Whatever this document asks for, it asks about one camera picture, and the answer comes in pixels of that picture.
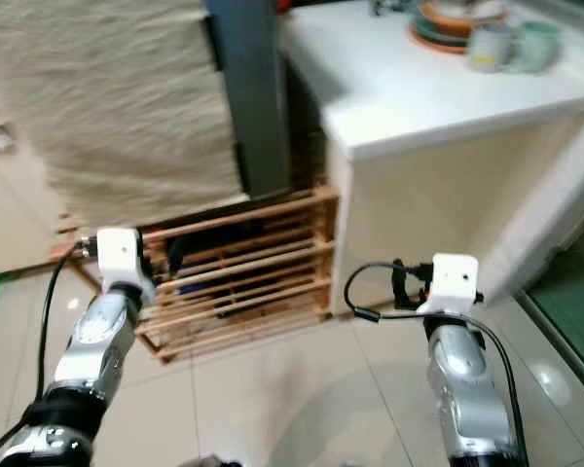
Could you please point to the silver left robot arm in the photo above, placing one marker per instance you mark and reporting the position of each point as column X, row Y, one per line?
column 102, row 341

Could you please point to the wooden slatted rack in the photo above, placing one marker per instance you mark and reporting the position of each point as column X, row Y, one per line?
column 253, row 272

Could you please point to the beige kitchen cabinet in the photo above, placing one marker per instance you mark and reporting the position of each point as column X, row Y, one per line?
column 19, row 214

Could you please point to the large beige woven cloth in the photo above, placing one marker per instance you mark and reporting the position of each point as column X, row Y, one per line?
column 117, row 97

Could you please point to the white counter unit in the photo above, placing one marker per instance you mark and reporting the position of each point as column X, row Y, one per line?
column 409, row 97

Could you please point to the grey mug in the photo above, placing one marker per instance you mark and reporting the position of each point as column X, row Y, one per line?
column 489, row 49

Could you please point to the teal plate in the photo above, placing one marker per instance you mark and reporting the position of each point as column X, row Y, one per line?
column 428, row 33

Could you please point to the pale green mug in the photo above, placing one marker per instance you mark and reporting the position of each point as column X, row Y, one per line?
column 537, row 47

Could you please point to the orange bowl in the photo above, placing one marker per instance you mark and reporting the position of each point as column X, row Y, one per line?
column 453, row 14

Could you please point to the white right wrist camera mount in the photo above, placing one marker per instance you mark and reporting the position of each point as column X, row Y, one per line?
column 453, row 280

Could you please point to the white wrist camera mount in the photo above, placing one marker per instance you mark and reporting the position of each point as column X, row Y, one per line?
column 453, row 280
column 120, row 255

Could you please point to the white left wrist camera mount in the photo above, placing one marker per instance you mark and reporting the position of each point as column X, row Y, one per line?
column 120, row 255

